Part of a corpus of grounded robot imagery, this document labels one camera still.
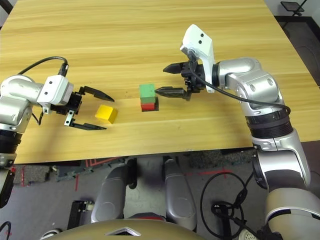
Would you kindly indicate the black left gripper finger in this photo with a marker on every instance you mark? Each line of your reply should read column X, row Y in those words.
column 97, row 93
column 85, row 126

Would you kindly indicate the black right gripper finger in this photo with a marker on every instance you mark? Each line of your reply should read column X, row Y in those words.
column 175, row 91
column 175, row 68

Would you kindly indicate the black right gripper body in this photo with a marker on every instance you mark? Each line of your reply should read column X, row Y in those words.
column 197, row 77

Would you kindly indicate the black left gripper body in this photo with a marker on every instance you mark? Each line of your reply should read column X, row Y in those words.
column 72, row 102

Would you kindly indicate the yellow wooden block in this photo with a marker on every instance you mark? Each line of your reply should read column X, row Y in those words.
column 105, row 113

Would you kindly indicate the green wooden block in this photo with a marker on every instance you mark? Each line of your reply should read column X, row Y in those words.
column 147, row 92

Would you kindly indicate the red wooden block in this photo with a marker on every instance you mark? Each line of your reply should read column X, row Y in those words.
column 147, row 106

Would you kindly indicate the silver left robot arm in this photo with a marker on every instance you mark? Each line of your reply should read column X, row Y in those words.
column 15, row 100

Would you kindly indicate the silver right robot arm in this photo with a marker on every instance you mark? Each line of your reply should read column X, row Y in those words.
column 262, row 87

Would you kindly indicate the black square marker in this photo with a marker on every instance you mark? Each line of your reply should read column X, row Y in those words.
column 157, row 105

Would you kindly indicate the black mat with red lines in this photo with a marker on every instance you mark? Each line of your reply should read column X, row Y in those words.
column 105, row 162

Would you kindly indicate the grey left robot leg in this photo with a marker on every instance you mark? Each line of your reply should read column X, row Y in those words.
column 108, row 197

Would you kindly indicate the grey robot leg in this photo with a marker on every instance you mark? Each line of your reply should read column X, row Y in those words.
column 180, row 195
column 108, row 197

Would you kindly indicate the dark speckled floor mat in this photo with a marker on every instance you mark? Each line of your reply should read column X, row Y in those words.
column 217, row 158

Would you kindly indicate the grey right robot leg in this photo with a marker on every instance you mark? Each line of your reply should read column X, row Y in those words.
column 180, row 195

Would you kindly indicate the olive robot torso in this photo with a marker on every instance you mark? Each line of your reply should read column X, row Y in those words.
column 100, row 231

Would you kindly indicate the black floor mat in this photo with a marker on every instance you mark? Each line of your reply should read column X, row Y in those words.
column 302, row 37

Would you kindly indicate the black metal bar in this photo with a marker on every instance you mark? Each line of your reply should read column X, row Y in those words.
column 5, row 6

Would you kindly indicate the black tripod stand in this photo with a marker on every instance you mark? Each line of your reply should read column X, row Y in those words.
column 292, row 6

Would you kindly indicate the white mesh shoe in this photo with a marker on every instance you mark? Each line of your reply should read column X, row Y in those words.
column 247, row 235

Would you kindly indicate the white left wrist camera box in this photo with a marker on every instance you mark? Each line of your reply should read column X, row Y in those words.
column 55, row 90

